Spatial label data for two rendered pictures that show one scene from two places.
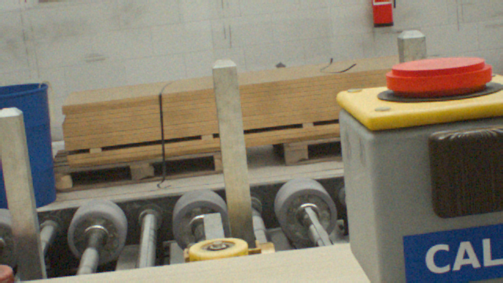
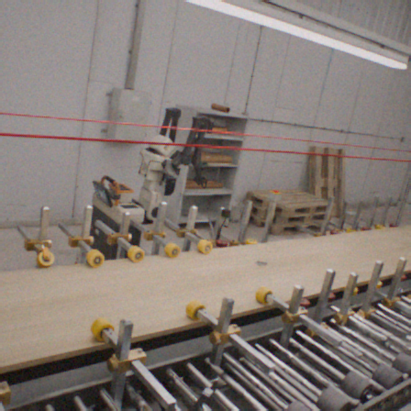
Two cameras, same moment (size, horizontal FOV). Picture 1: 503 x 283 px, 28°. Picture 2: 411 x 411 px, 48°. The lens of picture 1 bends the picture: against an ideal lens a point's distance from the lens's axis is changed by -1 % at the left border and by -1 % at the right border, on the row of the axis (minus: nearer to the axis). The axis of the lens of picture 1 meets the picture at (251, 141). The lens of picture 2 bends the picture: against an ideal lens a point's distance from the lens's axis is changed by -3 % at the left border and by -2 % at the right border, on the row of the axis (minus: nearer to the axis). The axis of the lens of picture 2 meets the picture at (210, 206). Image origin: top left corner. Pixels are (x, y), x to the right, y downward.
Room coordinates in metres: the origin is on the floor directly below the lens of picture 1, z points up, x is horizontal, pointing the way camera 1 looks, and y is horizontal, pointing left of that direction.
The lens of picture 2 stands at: (2.81, -2.59, 1.97)
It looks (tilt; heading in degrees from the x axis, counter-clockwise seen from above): 15 degrees down; 142
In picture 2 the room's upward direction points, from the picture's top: 11 degrees clockwise
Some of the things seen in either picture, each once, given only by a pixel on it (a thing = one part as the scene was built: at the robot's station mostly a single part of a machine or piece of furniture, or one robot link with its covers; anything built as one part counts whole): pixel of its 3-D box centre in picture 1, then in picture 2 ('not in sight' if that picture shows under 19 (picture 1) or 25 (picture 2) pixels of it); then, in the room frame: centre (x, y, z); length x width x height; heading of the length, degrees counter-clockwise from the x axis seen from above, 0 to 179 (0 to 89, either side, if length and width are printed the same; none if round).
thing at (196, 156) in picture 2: not in sight; (199, 141); (-0.49, -0.23, 1.40); 0.11 x 0.06 x 0.43; 3
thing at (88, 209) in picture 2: not in sight; (83, 245); (0.46, -1.58, 0.92); 0.04 x 0.04 x 0.48; 3
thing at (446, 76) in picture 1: (439, 86); not in sight; (0.38, -0.07, 1.22); 0.04 x 0.04 x 0.02
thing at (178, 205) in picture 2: not in sight; (203, 168); (-2.09, 1.04, 0.78); 0.90 x 0.45 x 1.55; 93
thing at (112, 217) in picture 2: not in sight; (117, 224); (-0.69, -0.80, 0.59); 0.55 x 0.34 x 0.83; 2
